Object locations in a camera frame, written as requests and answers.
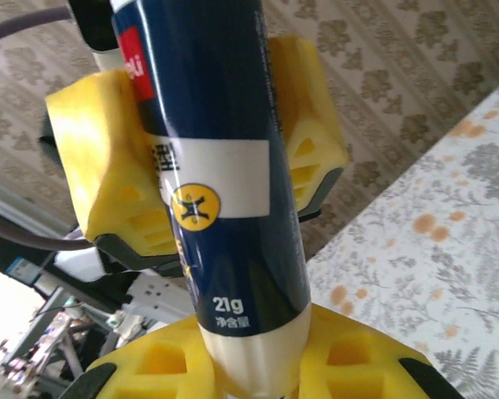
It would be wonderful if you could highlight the white perforated metal frame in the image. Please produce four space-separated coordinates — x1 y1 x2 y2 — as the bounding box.
52 249 195 328

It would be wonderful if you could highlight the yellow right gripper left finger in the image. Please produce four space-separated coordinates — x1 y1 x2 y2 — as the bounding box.
62 315 225 399

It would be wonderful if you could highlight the blue glue stick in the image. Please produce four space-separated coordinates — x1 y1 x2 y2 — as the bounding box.
109 0 314 397

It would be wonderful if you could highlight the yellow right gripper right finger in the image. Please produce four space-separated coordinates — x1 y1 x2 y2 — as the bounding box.
291 304 467 399

